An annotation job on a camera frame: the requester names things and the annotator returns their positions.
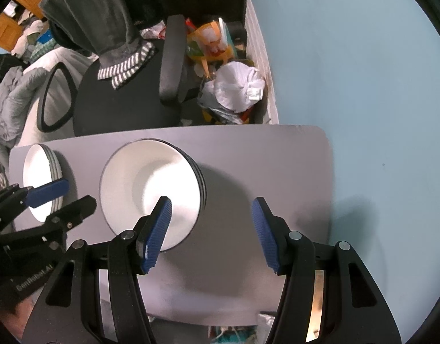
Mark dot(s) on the white plate with black rim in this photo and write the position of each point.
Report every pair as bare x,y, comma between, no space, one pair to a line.
148,186
200,182

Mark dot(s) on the black cloth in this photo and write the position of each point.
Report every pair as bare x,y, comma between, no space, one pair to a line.
5,68

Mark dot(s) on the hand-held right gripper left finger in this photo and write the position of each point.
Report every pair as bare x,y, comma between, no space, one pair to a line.
157,236

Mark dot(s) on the orange plastic item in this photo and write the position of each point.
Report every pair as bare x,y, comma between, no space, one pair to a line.
209,39

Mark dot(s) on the wooden furniture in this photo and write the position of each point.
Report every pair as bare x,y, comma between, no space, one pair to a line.
15,18

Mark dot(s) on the white plastic bag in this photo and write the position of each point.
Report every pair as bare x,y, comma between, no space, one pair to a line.
234,86

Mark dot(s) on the grey garment with striped cuffs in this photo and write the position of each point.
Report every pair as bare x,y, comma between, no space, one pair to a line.
98,14

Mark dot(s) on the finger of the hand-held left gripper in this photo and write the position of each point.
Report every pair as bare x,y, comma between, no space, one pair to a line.
49,190
74,211

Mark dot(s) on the grey duvet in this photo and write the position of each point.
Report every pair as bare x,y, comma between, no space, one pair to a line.
12,114

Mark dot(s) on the black office chair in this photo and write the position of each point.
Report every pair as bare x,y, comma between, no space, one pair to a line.
126,100

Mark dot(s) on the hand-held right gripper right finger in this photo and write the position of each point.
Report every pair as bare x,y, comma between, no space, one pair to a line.
264,236

